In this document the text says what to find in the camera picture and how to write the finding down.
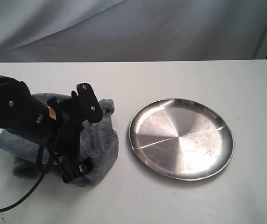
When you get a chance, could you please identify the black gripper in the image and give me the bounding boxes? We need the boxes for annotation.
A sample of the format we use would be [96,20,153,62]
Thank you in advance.
[47,97,93,183]

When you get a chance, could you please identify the grey microfibre cloth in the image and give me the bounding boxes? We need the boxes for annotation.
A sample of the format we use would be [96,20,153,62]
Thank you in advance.
[0,99,119,187]

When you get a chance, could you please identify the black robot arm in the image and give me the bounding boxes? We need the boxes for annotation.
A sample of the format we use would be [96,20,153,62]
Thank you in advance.
[0,75,93,183]

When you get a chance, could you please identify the round stainless steel plate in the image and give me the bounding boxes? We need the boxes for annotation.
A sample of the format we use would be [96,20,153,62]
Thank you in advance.
[128,98,234,181]

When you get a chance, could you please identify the grey backdrop curtain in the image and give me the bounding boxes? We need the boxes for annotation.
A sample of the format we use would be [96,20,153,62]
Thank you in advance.
[0,0,267,63]

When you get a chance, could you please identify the black cable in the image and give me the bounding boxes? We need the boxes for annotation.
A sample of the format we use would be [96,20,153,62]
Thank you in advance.
[0,116,83,213]

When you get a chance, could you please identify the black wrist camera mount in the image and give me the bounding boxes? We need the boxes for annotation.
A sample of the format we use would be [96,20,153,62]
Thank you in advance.
[71,83,103,124]

